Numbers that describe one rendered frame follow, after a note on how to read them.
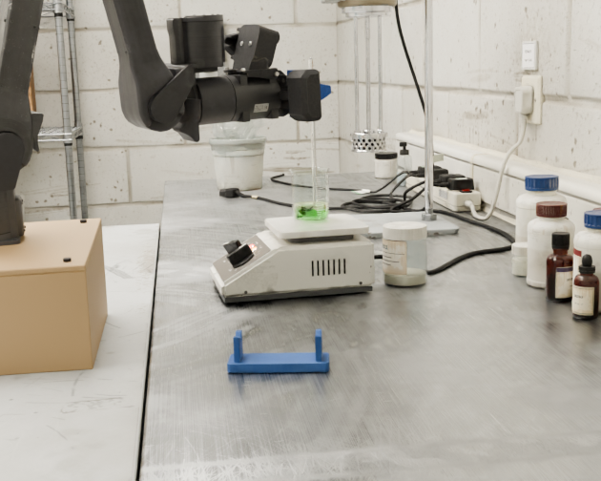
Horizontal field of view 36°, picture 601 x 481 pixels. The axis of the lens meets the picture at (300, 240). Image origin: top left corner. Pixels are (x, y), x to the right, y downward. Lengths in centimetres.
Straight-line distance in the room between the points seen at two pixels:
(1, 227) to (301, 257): 37
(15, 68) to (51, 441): 43
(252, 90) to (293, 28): 254
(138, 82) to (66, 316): 29
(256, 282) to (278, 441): 44
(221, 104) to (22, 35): 24
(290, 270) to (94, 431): 45
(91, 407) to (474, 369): 36
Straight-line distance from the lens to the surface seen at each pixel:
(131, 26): 108
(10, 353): 96
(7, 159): 102
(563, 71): 161
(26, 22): 104
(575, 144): 156
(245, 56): 116
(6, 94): 104
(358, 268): 119
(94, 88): 365
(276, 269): 116
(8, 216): 105
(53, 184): 369
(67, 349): 95
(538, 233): 122
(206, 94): 111
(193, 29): 111
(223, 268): 121
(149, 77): 108
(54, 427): 82
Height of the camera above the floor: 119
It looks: 11 degrees down
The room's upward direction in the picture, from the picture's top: 2 degrees counter-clockwise
